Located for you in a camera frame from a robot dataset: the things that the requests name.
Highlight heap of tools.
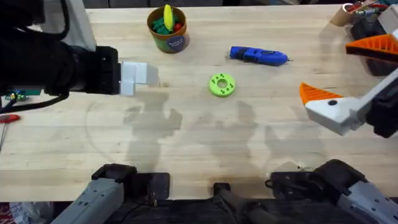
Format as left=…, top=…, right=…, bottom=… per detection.
left=345, top=0, right=398, bottom=17

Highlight black cable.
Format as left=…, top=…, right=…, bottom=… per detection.
left=0, top=91, right=70, bottom=114

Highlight black rail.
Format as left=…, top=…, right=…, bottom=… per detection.
left=102, top=198, right=343, bottom=224

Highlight grey box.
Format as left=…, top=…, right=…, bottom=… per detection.
left=377, top=4, right=398, bottom=34

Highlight blue electric screwdriver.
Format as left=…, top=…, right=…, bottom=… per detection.
left=229, top=45, right=294, bottom=67

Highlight orange tub of toys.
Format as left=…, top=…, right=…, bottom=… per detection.
left=146, top=3, right=191, bottom=54

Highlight red-handled scissors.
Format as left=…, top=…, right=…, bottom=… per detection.
left=0, top=114, right=21, bottom=152

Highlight cardboard tape roll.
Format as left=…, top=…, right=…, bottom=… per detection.
left=330, top=2, right=354, bottom=27

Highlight green board with blocks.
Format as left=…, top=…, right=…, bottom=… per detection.
left=0, top=89, right=42, bottom=102

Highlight green disc with holes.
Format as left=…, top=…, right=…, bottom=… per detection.
left=208, top=73, right=236, bottom=98

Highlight plastic bag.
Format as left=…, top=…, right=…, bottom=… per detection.
left=0, top=202, right=57, bottom=224

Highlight black mount post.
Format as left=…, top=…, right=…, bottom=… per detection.
left=213, top=182, right=280, bottom=224

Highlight black box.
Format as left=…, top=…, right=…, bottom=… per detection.
left=350, top=14, right=398, bottom=77

